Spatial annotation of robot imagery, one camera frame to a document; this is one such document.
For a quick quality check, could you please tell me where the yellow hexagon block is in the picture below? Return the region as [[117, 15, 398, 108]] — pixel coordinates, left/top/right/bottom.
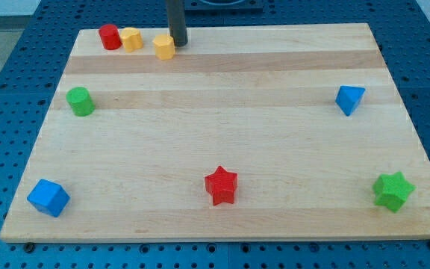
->
[[152, 34, 175, 61]]

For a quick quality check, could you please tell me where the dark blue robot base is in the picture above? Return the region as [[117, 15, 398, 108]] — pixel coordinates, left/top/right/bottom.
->
[[184, 0, 264, 12]]

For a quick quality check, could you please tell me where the yellow heart block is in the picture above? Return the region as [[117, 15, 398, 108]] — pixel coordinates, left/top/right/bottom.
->
[[119, 27, 144, 52]]

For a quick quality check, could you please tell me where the red star block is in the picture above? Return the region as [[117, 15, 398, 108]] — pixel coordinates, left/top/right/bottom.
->
[[205, 166, 238, 205]]

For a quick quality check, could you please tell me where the light wooden board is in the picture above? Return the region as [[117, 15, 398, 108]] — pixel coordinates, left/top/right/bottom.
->
[[0, 23, 430, 243]]

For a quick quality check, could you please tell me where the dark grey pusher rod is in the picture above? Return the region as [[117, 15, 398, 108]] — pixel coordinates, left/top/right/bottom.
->
[[165, 0, 188, 47]]

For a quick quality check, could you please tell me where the blue triangle block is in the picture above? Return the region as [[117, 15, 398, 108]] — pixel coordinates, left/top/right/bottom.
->
[[335, 85, 365, 117]]

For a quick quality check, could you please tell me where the green cylinder block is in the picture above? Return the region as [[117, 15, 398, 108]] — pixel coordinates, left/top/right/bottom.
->
[[66, 87, 95, 117]]

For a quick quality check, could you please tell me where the red cylinder block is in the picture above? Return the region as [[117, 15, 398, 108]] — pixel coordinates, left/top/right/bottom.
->
[[99, 24, 122, 50]]

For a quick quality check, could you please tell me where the blue cube block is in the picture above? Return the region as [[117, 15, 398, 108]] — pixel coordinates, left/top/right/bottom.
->
[[27, 179, 70, 217]]

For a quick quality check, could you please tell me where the green star block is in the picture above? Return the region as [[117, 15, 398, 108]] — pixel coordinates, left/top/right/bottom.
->
[[372, 171, 416, 213]]

